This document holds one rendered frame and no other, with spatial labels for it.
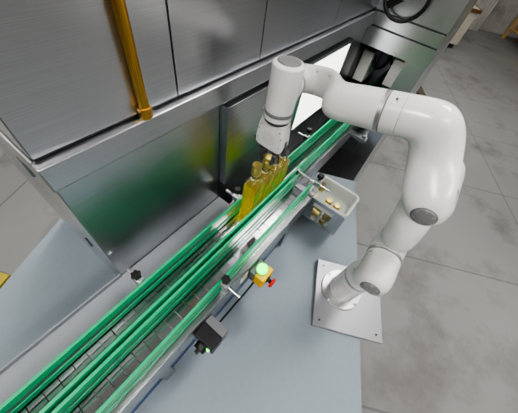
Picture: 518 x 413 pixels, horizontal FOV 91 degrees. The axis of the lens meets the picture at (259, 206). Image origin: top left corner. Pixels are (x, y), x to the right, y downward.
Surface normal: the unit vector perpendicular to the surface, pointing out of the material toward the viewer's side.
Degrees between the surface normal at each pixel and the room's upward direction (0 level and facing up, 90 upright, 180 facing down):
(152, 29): 90
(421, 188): 63
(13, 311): 0
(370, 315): 4
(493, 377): 0
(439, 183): 47
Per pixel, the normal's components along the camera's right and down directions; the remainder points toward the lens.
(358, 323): 0.13, -0.54
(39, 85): 0.78, 0.56
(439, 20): -0.61, 0.58
